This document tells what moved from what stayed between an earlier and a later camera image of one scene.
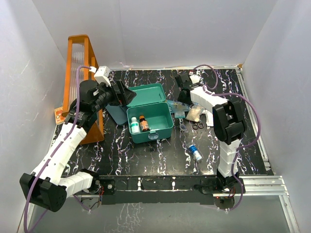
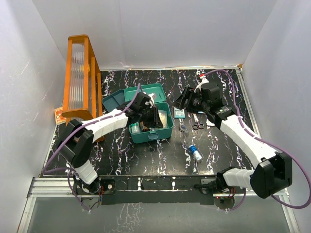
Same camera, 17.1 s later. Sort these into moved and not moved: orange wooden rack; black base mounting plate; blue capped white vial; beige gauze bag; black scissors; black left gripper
Moved: beige gauze bag; black left gripper
Not moved: orange wooden rack; black base mounting plate; black scissors; blue capped white vial
